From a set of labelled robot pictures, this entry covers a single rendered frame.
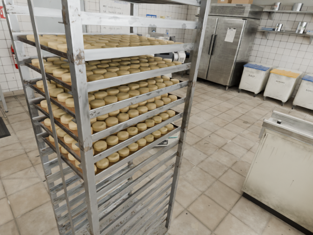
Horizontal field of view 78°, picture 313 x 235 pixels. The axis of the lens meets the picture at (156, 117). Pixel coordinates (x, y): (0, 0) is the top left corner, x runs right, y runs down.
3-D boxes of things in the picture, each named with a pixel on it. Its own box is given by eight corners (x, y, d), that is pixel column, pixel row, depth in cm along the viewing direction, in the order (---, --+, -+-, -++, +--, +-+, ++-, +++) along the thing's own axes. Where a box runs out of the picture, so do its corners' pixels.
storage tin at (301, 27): (304, 33, 434) (309, 22, 424) (302, 33, 423) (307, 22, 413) (295, 32, 445) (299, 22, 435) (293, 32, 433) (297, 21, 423)
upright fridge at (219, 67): (241, 86, 571) (263, 7, 477) (226, 92, 513) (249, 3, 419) (201, 75, 657) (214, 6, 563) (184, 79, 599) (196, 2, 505)
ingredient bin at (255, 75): (235, 92, 520) (243, 63, 485) (244, 88, 563) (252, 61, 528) (255, 98, 489) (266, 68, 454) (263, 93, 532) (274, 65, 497)
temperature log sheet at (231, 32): (233, 42, 469) (236, 28, 455) (232, 42, 467) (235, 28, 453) (224, 41, 482) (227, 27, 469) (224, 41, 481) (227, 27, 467)
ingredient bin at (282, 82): (259, 100, 482) (270, 69, 447) (268, 94, 523) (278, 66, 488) (283, 107, 449) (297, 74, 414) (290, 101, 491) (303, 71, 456)
